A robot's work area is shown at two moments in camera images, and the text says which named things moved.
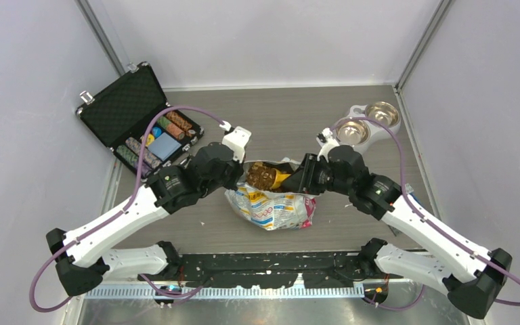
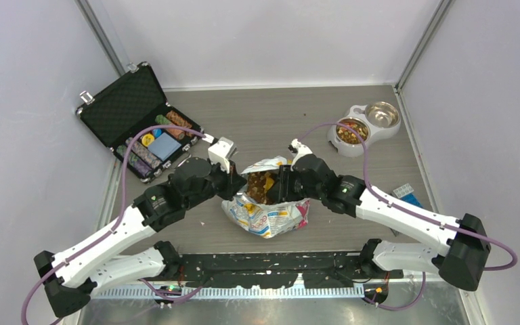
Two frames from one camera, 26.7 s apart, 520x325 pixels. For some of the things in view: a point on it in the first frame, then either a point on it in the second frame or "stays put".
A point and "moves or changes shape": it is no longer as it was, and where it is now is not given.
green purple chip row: [133, 160] stays put
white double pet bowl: [362, 134] stays put
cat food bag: [271, 210] moves or changes shape
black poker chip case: [123, 114] stays put
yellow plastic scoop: [279, 177] moves or changes shape
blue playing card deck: [164, 145] stays put
